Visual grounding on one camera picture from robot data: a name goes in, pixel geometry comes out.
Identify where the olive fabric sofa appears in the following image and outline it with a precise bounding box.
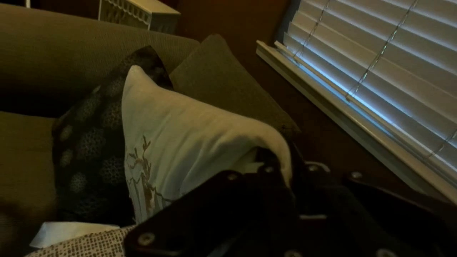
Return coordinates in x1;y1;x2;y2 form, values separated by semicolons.
0;2;305;257

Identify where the white embroidered pillow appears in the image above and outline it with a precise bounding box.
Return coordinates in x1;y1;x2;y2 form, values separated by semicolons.
120;64;294;225

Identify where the white window blind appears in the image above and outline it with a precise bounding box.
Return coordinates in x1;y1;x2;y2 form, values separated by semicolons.
272;0;457;188

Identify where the white window sill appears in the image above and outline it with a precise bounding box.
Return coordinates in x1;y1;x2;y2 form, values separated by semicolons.
254;38;457;206

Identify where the black dotted throw pillow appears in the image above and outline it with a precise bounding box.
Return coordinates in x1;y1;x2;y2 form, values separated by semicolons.
50;44;175;228

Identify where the wide olive sofa back cushion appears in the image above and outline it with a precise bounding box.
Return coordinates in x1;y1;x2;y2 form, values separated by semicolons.
167;32;302;135

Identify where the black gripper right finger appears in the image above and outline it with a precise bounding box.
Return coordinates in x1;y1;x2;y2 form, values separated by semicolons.
298;159;457;257

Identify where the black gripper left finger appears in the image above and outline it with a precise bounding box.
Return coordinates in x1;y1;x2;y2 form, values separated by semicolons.
121;146;299;257

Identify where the white tissue paper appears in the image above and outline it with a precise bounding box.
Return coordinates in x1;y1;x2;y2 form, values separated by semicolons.
28;219;121;249

